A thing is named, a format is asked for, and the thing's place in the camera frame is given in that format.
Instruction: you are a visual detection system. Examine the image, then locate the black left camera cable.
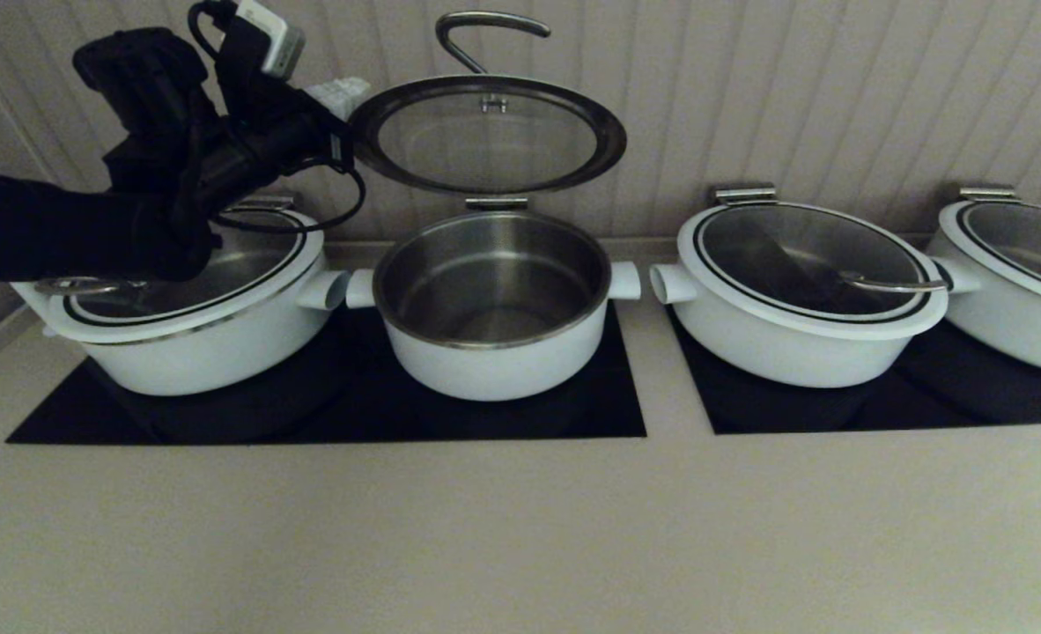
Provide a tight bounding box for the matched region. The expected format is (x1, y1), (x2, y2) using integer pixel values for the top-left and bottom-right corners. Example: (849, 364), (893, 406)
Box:
(187, 0), (241, 47)

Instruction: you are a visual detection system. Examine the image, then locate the large white pot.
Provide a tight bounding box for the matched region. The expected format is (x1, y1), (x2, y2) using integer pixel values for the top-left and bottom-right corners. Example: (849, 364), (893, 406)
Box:
(924, 254), (1041, 380)
(648, 262), (937, 389)
(78, 267), (351, 398)

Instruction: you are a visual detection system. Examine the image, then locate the small white-rimmed glass lid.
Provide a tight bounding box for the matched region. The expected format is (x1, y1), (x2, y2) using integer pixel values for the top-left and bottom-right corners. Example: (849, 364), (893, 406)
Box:
(348, 10), (630, 197)

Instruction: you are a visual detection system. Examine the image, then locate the large white-rimmed glass lid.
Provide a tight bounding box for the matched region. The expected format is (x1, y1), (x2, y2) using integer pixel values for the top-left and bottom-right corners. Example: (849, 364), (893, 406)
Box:
(10, 206), (327, 346)
(675, 202), (949, 342)

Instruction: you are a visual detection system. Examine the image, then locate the white pot far right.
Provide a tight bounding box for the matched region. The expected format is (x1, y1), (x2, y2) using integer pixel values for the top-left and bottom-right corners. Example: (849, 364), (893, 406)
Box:
(936, 200), (1041, 314)

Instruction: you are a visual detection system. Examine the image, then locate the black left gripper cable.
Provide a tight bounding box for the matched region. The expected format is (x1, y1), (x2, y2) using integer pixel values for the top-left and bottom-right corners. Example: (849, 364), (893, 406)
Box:
(210, 161), (369, 236)

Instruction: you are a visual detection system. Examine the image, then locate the small white pot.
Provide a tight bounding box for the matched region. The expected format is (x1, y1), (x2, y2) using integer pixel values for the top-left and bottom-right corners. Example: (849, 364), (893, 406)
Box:
(346, 210), (641, 403)

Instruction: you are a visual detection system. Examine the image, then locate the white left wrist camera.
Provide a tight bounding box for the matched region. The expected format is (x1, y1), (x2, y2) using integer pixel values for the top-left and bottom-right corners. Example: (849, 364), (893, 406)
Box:
(233, 0), (306, 79)

